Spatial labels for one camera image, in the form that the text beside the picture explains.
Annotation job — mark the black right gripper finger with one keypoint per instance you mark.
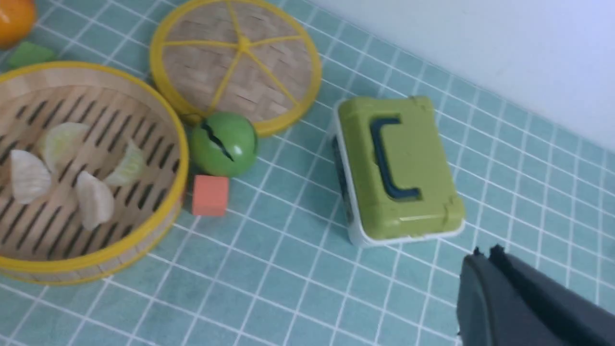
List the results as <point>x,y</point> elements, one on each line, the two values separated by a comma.
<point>503,301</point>

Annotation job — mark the greenish dumpling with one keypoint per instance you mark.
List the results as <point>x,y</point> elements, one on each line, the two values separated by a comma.
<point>60,141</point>
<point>129,168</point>

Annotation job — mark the white dumpling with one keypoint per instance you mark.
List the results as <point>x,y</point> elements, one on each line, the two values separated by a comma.
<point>95,201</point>
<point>30,178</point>

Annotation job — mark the woven bamboo steamer lid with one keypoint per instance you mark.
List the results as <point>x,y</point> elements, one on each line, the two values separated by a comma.
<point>244,56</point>

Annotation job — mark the bamboo steamer tray yellow rim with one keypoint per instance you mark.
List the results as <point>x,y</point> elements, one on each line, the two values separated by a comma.
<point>45,241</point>

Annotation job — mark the green lidded white box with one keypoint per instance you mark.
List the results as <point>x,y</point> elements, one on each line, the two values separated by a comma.
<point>395,180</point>

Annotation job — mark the green checked tablecloth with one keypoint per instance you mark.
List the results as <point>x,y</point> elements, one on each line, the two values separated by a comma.
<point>278,268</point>

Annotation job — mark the orange wooden cube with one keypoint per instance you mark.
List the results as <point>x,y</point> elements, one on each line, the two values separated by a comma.
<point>210,195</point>

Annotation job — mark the green toy apple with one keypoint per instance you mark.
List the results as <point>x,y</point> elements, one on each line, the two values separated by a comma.
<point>224,144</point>

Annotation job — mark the green wooden cube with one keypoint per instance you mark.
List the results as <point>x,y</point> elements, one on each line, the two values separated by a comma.
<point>28,53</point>

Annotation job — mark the orange red toy pear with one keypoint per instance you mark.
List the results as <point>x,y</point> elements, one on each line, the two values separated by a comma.
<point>17,18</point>

